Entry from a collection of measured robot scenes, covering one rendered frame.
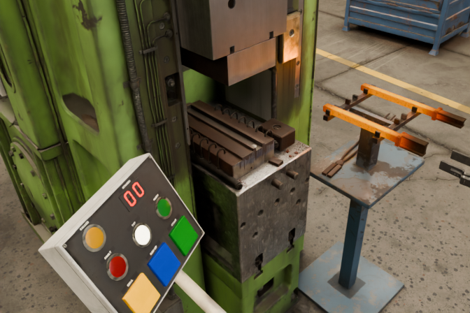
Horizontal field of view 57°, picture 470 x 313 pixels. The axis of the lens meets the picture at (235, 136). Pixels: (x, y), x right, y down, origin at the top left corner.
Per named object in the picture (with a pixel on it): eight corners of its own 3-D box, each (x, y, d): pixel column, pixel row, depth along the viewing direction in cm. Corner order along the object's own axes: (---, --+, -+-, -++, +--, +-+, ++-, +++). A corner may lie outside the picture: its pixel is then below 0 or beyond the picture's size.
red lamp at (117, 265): (131, 271, 96) (129, 258, 94) (113, 283, 93) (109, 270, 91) (124, 263, 98) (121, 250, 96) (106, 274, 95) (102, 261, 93)
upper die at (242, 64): (275, 66, 137) (275, 36, 132) (228, 86, 126) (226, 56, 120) (193, 34, 163) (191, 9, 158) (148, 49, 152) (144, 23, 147)
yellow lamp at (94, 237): (110, 243, 93) (105, 228, 91) (89, 254, 91) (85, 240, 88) (102, 235, 95) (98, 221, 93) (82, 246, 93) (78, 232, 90)
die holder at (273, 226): (305, 233, 185) (312, 147, 160) (241, 284, 164) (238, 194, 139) (219, 175, 220) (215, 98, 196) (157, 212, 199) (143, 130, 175)
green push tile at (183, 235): (198, 236, 117) (184, 214, 114) (186, 256, 111) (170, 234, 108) (194, 236, 118) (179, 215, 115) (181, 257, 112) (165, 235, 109)
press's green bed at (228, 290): (299, 301, 211) (305, 233, 185) (244, 352, 190) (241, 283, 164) (224, 240, 245) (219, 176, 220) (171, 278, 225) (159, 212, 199)
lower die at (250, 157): (273, 156, 156) (274, 137, 152) (233, 181, 145) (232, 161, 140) (201, 115, 183) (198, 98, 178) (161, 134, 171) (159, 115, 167)
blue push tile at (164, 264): (181, 263, 109) (165, 241, 106) (166, 286, 103) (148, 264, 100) (177, 264, 110) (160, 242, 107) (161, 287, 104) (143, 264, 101)
